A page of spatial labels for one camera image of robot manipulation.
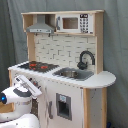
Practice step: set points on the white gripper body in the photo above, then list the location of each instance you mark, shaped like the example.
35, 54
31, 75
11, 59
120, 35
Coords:
24, 88

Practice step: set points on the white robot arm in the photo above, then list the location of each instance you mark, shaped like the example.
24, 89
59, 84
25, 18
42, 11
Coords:
21, 117

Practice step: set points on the wooden toy kitchen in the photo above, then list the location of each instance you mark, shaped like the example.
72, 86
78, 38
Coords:
73, 50

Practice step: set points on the black stovetop red burners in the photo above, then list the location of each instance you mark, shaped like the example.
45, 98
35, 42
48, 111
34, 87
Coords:
38, 66

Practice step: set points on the white cabinet door dispenser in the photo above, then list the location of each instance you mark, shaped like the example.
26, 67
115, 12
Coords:
65, 105

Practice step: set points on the grey toy sink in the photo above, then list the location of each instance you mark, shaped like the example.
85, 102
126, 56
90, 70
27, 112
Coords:
72, 73

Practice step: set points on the grey range hood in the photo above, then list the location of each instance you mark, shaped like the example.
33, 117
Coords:
41, 26

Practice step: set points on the toy microwave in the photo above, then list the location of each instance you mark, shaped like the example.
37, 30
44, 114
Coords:
75, 23

